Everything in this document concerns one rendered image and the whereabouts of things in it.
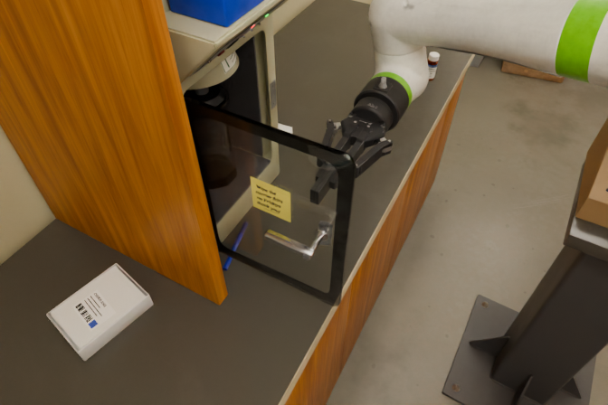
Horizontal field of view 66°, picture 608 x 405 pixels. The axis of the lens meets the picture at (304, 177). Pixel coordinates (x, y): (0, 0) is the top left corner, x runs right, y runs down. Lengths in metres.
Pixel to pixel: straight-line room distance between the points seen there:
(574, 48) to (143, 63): 0.57
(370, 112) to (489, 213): 1.77
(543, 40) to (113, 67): 0.60
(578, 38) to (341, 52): 1.10
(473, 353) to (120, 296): 1.45
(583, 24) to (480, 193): 1.94
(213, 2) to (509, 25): 0.44
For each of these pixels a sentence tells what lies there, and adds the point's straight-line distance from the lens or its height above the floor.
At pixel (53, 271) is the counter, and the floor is 0.94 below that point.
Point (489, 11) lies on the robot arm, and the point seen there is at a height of 1.48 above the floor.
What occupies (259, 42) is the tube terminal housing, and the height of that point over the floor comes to 1.32.
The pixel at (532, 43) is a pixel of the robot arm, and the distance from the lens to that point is 0.78.
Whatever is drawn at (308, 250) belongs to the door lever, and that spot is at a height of 1.21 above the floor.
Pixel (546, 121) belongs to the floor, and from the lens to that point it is 3.27.
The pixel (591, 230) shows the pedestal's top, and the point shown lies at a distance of 1.31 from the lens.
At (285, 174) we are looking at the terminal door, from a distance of 0.71.
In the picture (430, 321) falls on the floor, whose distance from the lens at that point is 2.11.
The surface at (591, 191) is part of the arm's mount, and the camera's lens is 1.27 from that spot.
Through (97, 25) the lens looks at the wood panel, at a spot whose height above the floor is 1.54.
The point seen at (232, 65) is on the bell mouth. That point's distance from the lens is 0.93.
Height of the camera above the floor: 1.82
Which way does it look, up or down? 45 degrees down
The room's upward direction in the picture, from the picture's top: straight up
